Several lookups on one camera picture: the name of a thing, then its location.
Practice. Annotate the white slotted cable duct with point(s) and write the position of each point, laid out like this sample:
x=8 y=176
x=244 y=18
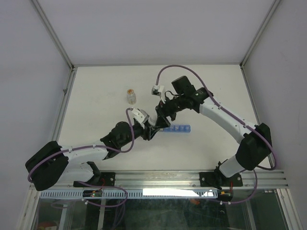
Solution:
x=130 y=194

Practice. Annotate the aluminium mounting rail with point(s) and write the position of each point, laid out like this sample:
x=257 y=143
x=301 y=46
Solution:
x=190 y=179

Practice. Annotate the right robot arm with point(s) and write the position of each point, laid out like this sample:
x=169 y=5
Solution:
x=254 y=140

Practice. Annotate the aluminium frame post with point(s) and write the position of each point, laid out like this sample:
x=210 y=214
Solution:
x=51 y=32
x=265 y=22

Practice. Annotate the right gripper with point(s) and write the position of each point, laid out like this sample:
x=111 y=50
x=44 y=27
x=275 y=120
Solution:
x=162 y=121

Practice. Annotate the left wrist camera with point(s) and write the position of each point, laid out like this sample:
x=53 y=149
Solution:
x=140 y=116

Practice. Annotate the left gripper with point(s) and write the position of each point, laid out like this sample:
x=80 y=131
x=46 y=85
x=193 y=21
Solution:
x=147 y=134

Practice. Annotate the blue weekly pill organizer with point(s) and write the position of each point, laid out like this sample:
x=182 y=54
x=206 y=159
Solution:
x=177 y=129

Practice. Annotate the white vitamin B bottle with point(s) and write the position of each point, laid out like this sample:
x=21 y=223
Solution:
x=152 y=120

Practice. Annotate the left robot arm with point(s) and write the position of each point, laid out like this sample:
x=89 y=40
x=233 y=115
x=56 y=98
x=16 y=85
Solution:
x=54 y=163

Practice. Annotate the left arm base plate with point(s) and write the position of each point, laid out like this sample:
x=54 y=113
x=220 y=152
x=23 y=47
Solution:
x=104 y=179

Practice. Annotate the clear jar with gold lid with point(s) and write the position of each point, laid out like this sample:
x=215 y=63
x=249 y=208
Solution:
x=131 y=96

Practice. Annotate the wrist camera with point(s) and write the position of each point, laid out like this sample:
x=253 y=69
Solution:
x=159 y=90
x=140 y=116

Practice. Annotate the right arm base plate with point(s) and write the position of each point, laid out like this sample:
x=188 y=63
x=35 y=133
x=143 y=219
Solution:
x=218 y=180

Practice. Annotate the right aluminium frame post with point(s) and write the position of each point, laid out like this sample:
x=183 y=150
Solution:
x=265 y=22

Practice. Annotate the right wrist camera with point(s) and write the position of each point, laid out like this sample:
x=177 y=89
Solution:
x=159 y=90

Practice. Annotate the left aluminium frame post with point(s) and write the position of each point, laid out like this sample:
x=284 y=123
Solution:
x=51 y=32

